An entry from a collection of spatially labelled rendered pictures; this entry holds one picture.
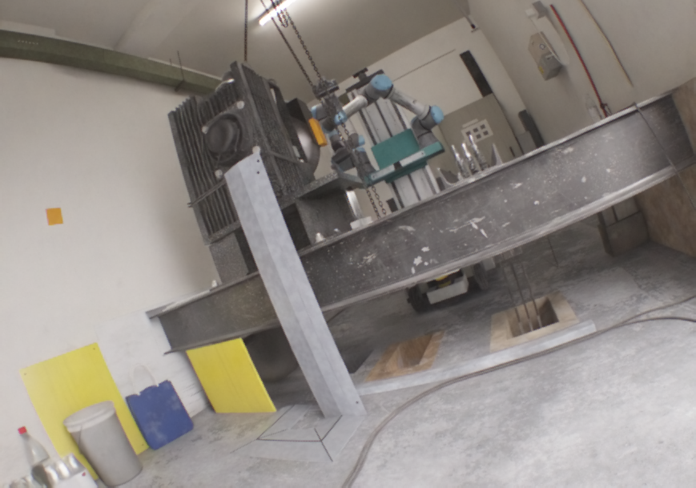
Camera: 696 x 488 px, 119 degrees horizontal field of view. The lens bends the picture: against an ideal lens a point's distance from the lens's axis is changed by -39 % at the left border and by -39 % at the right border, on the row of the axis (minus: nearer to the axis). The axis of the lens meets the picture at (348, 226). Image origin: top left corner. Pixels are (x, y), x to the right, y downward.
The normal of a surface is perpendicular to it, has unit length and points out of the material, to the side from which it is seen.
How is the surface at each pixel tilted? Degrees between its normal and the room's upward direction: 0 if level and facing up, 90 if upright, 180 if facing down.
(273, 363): 90
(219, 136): 90
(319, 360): 90
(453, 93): 90
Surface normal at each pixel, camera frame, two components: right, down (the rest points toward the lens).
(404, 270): -0.40, 0.11
